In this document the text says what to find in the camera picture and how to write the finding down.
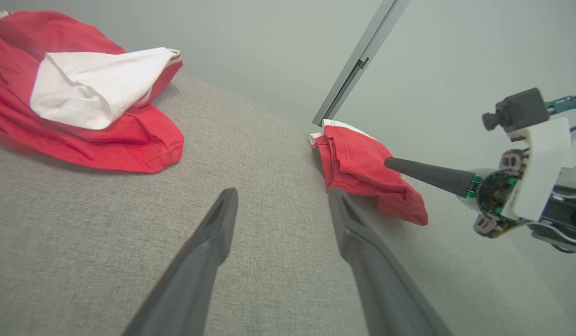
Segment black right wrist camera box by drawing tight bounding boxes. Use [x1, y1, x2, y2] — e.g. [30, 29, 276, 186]
[482, 88, 550, 140]

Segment red jersey with white sleeves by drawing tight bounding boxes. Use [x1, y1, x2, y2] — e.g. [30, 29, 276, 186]
[0, 10, 185, 173]

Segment grey metal partition post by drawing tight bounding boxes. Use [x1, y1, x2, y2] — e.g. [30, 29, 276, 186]
[312, 0, 412, 126]

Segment red shorts with white hem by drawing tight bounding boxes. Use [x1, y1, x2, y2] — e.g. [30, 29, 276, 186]
[309, 119, 428, 226]

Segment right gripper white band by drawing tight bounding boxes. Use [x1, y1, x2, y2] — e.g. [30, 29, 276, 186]
[384, 117, 572, 238]

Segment teal right camera connector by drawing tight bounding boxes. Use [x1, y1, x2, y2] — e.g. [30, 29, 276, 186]
[547, 92, 576, 116]

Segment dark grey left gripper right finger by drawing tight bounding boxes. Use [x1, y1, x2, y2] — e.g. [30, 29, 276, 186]
[328, 188, 452, 336]

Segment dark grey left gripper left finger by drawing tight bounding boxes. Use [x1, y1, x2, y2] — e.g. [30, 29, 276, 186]
[122, 188, 239, 336]

